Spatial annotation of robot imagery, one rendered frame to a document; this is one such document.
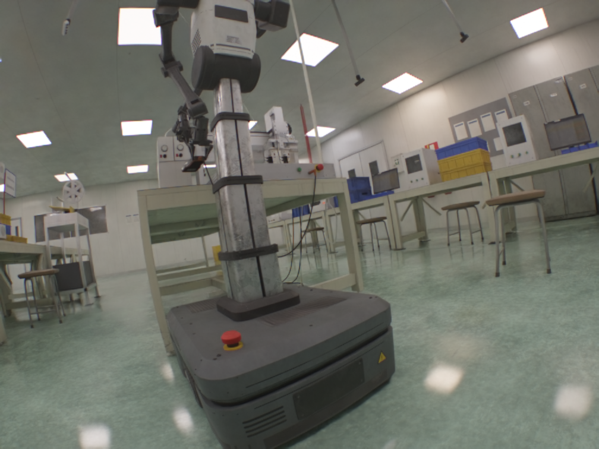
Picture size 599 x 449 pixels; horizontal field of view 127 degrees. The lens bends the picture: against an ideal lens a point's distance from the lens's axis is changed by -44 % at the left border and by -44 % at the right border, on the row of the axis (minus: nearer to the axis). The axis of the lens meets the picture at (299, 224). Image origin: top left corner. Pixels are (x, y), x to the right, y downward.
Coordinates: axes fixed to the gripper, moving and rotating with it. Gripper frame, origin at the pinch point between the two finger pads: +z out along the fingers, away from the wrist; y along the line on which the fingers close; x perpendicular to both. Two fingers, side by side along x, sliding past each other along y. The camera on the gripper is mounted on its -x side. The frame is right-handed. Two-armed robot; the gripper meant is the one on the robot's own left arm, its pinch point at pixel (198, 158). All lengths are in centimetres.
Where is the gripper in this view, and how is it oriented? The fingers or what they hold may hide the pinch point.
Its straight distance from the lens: 133.9
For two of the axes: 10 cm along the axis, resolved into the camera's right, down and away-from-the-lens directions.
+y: -7.6, 1.1, -6.4
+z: -1.7, 9.1, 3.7
